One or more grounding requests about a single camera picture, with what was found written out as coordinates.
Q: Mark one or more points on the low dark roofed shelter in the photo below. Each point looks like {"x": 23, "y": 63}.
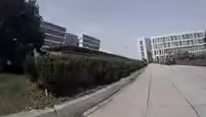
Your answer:
{"x": 87, "y": 51}

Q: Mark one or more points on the long green hedge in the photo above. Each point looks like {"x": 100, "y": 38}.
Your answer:
{"x": 81, "y": 71}

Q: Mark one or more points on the grey glass office building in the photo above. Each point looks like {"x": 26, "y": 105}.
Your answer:
{"x": 56, "y": 35}

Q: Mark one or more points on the grey concrete kerb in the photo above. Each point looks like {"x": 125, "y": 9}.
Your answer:
{"x": 76, "y": 106}

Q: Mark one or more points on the white multi-storey building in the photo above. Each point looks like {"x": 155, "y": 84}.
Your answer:
{"x": 177, "y": 44}

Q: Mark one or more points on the pale concrete road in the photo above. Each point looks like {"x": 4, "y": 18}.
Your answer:
{"x": 172, "y": 91}

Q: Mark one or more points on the large dark tree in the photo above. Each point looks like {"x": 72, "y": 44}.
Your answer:
{"x": 13, "y": 31}

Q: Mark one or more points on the grass verge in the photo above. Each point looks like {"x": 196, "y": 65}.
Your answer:
{"x": 9, "y": 93}

